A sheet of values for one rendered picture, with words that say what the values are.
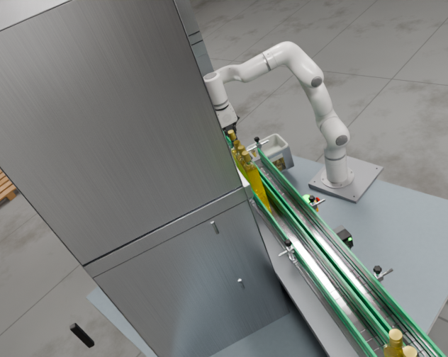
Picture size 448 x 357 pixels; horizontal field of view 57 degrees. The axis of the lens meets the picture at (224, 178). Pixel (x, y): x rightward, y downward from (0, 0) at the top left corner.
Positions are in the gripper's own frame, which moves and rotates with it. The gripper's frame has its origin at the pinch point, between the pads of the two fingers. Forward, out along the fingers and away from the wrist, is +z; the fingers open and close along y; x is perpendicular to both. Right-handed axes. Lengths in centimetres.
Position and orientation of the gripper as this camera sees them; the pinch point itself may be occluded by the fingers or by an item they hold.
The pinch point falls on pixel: (230, 131)
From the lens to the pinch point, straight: 210.5
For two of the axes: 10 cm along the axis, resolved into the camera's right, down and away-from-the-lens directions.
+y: 8.9, -4.5, 1.1
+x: -3.6, -5.1, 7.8
